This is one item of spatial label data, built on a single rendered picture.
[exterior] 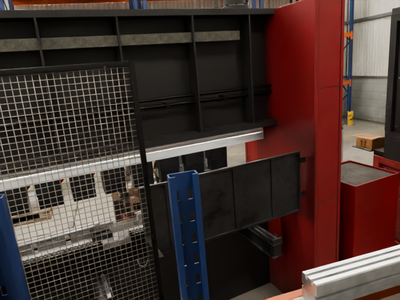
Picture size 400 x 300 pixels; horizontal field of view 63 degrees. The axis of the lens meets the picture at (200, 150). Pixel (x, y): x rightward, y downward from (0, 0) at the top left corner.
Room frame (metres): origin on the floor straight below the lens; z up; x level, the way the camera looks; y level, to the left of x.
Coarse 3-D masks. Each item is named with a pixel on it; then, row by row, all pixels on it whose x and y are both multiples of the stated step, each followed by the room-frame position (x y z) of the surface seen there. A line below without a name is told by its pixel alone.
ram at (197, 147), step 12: (204, 144) 2.38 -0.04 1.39; (216, 144) 2.42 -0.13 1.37; (228, 144) 2.46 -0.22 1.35; (156, 156) 2.22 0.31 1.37; (168, 156) 2.26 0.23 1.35; (72, 168) 1.99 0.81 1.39; (84, 168) 2.02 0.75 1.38; (96, 168) 2.05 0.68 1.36; (12, 180) 1.86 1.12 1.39; (36, 180) 1.91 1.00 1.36
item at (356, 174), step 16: (352, 176) 2.51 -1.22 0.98; (368, 176) 2.48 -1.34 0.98; (384, 176) 2.45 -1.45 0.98; (352, 192) 2.28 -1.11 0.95; (368, 192) 2.32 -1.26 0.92; (384, 192) 2.39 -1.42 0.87; (352, 208) 2.27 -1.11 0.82; (368, 208) 2.32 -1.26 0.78; (384, 208) 2.40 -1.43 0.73; (352, 224) 2.27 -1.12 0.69; (368, 224) 2.33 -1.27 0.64; (384, 224) 2.40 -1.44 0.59; (352, 240) 2.26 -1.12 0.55; (368, 240) 2.33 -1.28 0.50; (384, 240) 2.41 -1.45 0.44; (352, 256) 2.26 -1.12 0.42
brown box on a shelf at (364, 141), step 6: (360, 138) 3.31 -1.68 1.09; (366, 138) 3.25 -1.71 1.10; (372, 138) 3.23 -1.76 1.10; (378, 138) 3.23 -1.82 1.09; (384, 138) 3.25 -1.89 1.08; (360, 144) 3.31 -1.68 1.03; (366, 144) 3.24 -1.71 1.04; (372, 144) 3.19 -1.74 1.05; (378, 144) 3.21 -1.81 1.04; (384, 144) 3.25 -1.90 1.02; (366, 150) 3.21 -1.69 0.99; (372, 150) 3.16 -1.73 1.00
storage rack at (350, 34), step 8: (352, 0) 9.13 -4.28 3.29; (352, 8) 9.13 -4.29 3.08; (352, 16) 9.13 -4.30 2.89; (352, 24) 9.13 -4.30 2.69; (352, 32) 9.13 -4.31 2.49; (352, 40) 9.14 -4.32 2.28; (344, 48) 9.40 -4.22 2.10; (352, 48) 9.14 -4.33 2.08; (344, 80) 9.13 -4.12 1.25; (344, 88) 9.33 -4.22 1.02
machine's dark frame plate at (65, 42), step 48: (0, 48) 1.76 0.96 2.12; (48, 48) 1.85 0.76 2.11; (96, 48) 2.05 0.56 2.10; (144, 48) 2.17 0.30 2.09; (192, 48) 2.20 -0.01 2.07; (240, 48) 2.46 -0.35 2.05; (0, 96) 1.82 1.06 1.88; (48, 96) 1.85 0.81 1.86; (144, 96) 2.15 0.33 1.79; (192, 96) 2.26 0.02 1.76; (240, 96) 2.38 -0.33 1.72; (0, 144) 1.80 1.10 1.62; (96, 144) 2.01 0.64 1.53
